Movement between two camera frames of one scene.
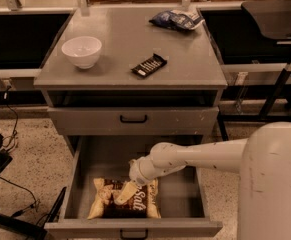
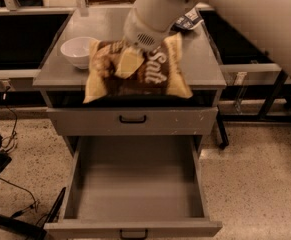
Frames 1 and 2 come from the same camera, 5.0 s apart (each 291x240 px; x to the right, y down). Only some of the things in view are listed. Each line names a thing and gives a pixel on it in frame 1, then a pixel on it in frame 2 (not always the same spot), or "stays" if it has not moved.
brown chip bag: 145,203 -> 162,73
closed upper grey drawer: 133,120 stays
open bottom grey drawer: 185,207 stays
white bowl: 83,51 stays
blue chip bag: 179,20 stays
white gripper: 137,174 -> 141,31
